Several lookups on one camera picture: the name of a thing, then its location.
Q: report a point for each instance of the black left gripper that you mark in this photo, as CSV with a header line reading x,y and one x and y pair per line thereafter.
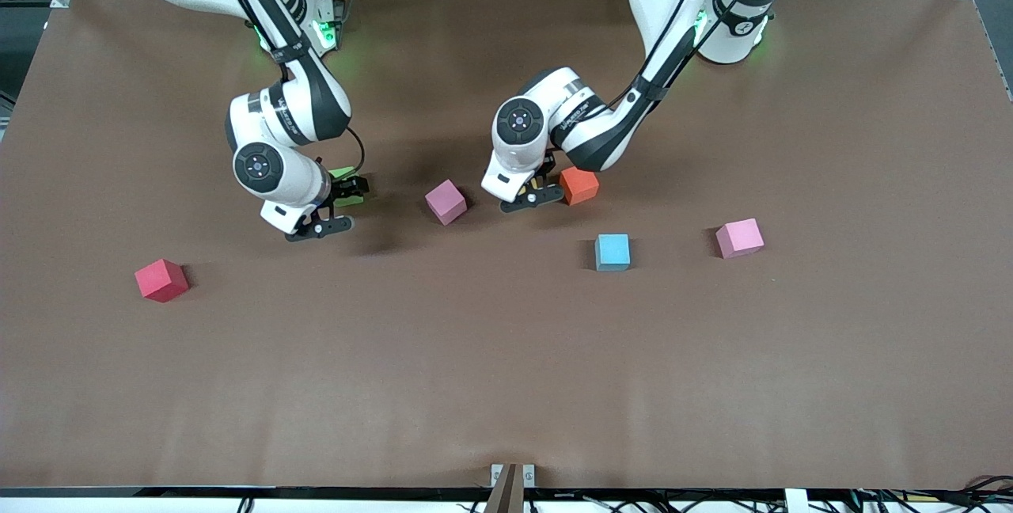
x,y
546,178

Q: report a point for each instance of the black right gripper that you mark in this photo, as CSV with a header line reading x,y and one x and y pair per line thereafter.
x,y
346,189

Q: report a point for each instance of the orange foam cube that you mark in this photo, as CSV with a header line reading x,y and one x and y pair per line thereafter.
x,y
582,187

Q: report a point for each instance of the green foam cube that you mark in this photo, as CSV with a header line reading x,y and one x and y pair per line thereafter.
x,y
340,173

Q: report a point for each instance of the blue foam cube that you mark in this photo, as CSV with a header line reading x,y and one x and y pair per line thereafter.
x,y
612,250

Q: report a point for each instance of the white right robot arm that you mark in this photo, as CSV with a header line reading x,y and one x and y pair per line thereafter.
x,y
293,113

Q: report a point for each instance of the pink foam cube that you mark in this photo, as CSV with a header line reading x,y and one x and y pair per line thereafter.
x,y
445,200
740,236

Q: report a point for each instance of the red foam cube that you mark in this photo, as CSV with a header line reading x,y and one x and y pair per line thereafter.
x,y
161,277

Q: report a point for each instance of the brown paper table cover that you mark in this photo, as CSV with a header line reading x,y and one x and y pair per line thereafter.
x,y
506,378

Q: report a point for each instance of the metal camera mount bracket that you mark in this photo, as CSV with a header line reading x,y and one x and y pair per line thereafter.
x,y
510,489

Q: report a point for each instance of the white table edge bracket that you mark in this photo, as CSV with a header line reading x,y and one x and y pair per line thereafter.
x,y
796,501

